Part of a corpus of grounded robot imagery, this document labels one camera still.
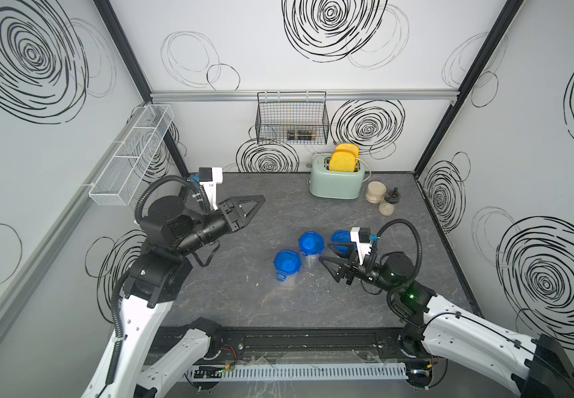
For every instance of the white slotted cable duct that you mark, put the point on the white slotted cable duct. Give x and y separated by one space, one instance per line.
299 372

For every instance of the mint green toaster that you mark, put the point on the mint green toaster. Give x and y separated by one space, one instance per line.
336 185

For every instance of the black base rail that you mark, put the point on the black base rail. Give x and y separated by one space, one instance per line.
246 344

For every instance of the black-cap glass bottle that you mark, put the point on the black-cap glass bottle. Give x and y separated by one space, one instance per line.
388 204

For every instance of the blue-lid clear container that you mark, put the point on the blue-lid clear container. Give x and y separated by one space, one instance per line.
342 244
311 246
287 265

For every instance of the beige round jar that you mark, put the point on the beige round jar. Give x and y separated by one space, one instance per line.
375 192

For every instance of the front yellow toast slice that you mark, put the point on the front yellow toast slice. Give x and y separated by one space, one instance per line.
342 161

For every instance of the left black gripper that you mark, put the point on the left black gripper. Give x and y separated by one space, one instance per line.
234 216

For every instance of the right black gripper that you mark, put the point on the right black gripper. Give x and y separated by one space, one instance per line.
348 268

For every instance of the yellow toast slice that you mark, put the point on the yellow toast slice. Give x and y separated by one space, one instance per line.
342 161
350 148

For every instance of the white mesh wall shelf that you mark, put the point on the white mesh wall shelf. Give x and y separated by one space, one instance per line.
121 177

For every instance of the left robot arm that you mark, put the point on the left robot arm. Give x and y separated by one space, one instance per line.
178 218

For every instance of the black wire wall basket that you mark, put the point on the black wire wall basket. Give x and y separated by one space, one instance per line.
292 117

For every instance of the back yellow toast slice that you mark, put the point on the back yellow toast slice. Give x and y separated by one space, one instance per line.
350 148

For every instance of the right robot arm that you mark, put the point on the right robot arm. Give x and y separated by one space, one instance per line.
529 367

